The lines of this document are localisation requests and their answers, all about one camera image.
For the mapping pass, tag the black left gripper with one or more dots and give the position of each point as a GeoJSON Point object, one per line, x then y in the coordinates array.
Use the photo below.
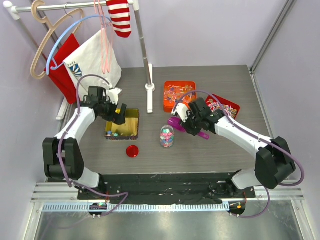
{"type": "Point", "coordinates": [118, 119]}

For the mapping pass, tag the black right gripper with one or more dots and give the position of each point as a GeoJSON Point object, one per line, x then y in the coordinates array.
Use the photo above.
{"type": "Point", "coordinates": [194, 131]}

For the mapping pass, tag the gold tin of star candies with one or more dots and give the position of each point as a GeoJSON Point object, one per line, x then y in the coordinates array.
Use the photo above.
{"type": "Point", "coordinates": [129, 131]}

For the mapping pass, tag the purple plastic scoop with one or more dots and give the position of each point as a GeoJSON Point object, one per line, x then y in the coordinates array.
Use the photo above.
{"type": "Point", "coordinates": [175, 122]}

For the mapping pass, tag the clear plastic jar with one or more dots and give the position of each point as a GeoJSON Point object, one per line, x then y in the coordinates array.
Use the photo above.
{"type": "Point", "coordinates": [167, 136]}

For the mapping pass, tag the orange candy box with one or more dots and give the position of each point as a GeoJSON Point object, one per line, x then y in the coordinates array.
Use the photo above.
{"type": "Point", "coordinates": [173, 91]}

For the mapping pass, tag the red jar lid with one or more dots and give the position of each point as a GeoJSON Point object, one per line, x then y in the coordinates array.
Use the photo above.
{"type": "Point", "coordinates": [132, 151]}

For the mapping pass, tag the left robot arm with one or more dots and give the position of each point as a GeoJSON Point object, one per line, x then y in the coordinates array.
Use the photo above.
{"type": "Point", "coordinates": [62, 156]}

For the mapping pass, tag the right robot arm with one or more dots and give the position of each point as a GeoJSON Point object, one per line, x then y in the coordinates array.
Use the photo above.
{"type": "Point", "coordinates": [273, 160]}

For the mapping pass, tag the red lollipop box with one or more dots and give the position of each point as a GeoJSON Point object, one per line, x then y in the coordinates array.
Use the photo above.
{"type": "Point", "coordinates": [230, 107]}

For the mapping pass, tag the white cloth bag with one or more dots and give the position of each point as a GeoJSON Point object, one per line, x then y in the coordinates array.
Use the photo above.
{"type": "Point", "coordinates": [85, 69]}

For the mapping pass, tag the red cloth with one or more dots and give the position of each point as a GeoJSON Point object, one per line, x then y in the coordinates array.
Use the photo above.
{"type": "Point", "coordinates": [60, 77]}

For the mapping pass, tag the red white striped sock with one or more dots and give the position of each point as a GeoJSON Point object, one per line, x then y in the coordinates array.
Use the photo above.
{"type": "Point", "coordinates": [119, 13]}

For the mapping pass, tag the wooden clothes hanger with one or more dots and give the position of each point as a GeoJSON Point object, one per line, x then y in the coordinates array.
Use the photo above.
{"type": "Point", "coordinates": [51, 30]}

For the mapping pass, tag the white clothes rack stand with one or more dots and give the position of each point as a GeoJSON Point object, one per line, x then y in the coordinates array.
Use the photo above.
{"type": "Point", "coordinates": [14, 12]}

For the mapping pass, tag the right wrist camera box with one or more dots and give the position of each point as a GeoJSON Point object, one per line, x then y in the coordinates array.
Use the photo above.
{"type": "Point", "coordinates": [183, 112]}

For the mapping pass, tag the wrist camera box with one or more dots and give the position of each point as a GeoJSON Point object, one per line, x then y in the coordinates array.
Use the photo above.
{"type": "Point", "coordinates": [113, 95]}
{"type": "Point", "coordinates": [183, 112]}

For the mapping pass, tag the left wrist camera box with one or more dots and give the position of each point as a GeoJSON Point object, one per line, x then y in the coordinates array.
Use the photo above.
{"type": "Point", "coordinates": [113, 95]}

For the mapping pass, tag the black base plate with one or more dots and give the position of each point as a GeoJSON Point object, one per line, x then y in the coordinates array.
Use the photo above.
{"type": "Point", "coordinates": [174, 188]}

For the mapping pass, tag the pink wire hanger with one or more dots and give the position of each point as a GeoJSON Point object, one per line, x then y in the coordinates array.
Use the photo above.
{"type": "Point", "coordinates": [106, 37]}

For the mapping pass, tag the aluminium rail frame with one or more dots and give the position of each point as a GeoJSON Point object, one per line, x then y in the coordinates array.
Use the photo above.
{"type": "Point", "coordinates": [277, 215]}

